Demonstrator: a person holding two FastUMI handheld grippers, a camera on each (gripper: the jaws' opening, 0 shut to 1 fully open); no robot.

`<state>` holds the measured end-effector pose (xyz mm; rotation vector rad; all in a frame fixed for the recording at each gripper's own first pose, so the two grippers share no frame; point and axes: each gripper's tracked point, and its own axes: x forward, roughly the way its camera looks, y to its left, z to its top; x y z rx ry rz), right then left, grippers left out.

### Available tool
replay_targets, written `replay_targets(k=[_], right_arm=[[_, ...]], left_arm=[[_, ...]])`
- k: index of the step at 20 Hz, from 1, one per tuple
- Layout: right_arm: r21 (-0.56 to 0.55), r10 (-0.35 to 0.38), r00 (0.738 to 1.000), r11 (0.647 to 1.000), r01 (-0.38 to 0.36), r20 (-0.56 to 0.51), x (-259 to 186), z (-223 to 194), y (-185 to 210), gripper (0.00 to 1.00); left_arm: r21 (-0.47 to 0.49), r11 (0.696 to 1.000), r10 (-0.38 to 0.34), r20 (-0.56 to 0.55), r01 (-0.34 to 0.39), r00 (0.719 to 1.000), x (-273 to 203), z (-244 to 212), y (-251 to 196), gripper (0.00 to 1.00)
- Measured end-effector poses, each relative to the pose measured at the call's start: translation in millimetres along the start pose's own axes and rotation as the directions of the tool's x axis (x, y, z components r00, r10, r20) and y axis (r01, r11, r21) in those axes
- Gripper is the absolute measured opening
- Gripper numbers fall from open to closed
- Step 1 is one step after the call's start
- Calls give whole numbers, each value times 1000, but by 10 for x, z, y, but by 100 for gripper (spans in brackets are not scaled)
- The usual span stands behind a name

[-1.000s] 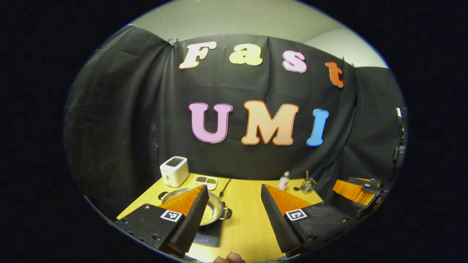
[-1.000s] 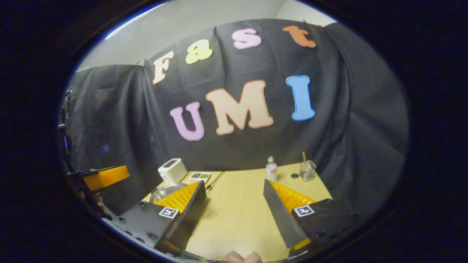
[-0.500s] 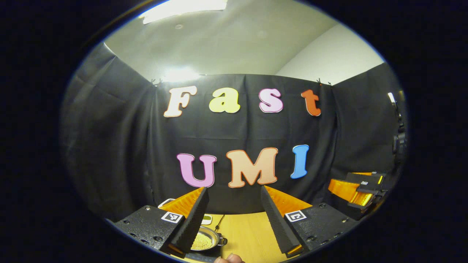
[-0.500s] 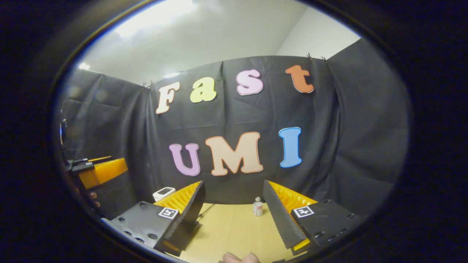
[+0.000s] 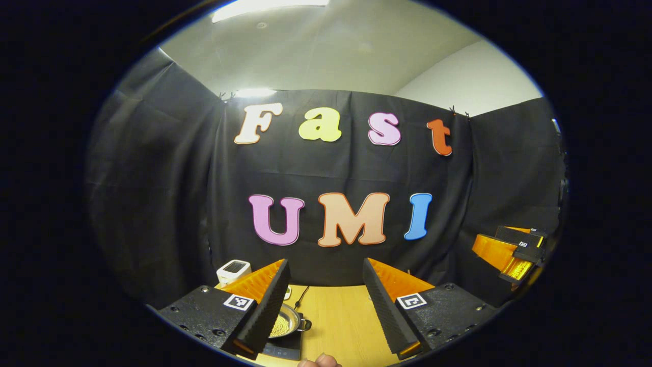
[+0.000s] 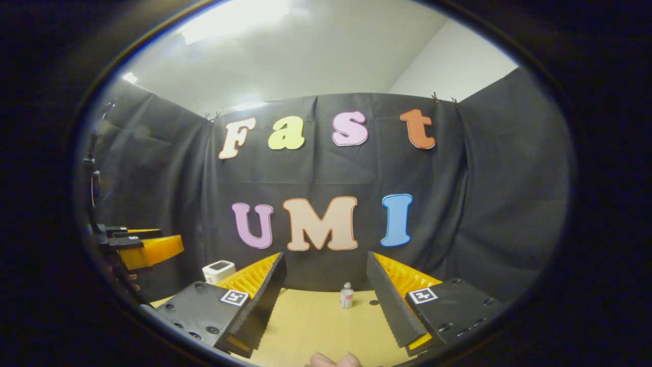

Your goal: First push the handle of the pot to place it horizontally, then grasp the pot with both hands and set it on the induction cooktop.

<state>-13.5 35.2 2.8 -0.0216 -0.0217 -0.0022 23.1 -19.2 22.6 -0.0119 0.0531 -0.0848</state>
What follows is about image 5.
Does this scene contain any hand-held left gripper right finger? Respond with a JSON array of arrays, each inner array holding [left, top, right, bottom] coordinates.
[[362, 257, 498, 360]]

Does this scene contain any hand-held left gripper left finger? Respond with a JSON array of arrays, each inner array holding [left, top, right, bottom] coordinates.
[[157, 258, 291, 360]]

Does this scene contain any pile of yellow soybeans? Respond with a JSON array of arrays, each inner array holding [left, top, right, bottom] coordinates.
[[270, 313, 290, 338]]

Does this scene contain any stainless steel pot black handle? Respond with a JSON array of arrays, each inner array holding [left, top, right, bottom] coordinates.
[[268, 303, 312, 339]]

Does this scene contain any black induction cooktop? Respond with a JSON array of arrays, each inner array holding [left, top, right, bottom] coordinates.
[[262, 339, 302, 361]]

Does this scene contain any white box appliance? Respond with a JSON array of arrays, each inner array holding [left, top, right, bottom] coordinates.
[[216, 259, 252, 285]]

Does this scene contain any black backdrop cloth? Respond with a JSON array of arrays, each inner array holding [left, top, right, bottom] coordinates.
[[86, 48, 567, 310]]

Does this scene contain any ceiling light panel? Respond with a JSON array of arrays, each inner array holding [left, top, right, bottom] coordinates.
[[234, 88, 278, 99], [211, 0, 331, 23]]

